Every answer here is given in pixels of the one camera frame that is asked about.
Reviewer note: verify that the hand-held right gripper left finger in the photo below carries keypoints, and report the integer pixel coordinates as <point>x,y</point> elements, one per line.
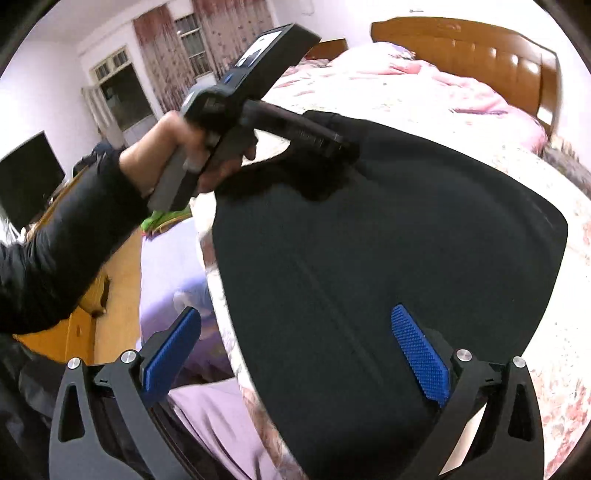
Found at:
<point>171,350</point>

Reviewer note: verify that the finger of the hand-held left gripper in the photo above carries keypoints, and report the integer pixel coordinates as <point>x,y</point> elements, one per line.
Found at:
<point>300,127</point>

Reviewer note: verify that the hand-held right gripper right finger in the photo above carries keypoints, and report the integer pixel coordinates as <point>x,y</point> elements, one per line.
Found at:
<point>420,350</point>

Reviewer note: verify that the black pants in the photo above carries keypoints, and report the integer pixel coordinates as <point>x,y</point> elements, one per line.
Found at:
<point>369,254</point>

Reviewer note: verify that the person's left forearm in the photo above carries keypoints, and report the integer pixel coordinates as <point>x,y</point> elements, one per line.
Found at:
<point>69,230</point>

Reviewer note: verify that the person's left hand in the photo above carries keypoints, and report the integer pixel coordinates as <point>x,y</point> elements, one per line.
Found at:
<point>147,157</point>

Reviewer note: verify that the red floral curtain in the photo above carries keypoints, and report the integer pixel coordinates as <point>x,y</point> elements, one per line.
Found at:
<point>159,60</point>
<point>235,32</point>

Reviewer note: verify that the barred window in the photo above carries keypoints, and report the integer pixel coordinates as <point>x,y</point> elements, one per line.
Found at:
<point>191,44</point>

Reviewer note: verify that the purple cloth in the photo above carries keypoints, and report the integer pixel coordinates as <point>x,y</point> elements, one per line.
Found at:
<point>161,277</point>

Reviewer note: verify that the green printed cloth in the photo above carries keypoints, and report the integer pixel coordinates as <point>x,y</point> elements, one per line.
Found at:
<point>161,220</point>

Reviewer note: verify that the white framed glass door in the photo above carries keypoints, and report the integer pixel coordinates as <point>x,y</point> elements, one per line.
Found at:
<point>124,97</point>

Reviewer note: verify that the floral bed sheet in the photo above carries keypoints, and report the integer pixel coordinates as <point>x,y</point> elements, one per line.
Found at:
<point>572,323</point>

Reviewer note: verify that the pink blanket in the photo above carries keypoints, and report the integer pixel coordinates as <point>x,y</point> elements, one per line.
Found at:
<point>461,92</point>

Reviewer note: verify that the wooden headboard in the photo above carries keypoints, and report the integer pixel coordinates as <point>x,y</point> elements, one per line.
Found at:
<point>498,60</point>

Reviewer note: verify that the black monitor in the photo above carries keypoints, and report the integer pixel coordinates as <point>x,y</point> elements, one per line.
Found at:
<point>27,180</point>

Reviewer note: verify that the grey patterned pillow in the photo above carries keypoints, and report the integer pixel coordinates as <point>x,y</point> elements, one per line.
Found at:
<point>570,166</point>

